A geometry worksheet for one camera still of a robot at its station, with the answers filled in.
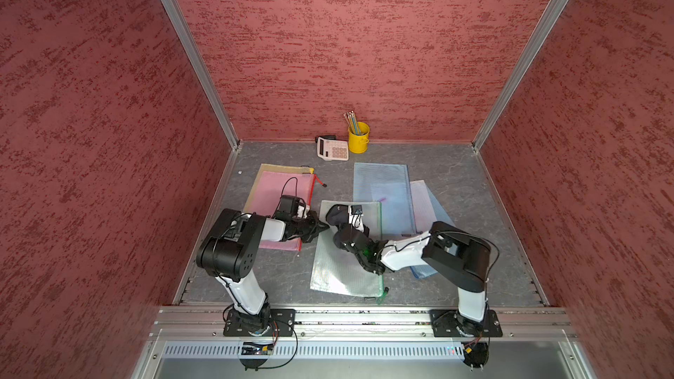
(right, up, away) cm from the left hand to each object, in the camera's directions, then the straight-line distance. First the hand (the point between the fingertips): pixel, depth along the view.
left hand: (329, 230), depth 93 cm
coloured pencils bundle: (+9, +42, +17) cm, 47 cm away
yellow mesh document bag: (-27, +23, +21) cm, 41 cm away
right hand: (+5, +1, 0) cm, 5 cm away
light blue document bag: (+24, +16, +14) cm, 32 cm away
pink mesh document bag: (-27, +9, +13) cm, 31 cm away
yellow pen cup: (+12, +34, +21) cm, 41 cm away
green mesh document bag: (+3, -11, -10) cm, 15 cm away
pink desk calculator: (0, +31, +24) cm, 39 cm away
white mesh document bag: (+36, +6, +5) cm, 37 cm away
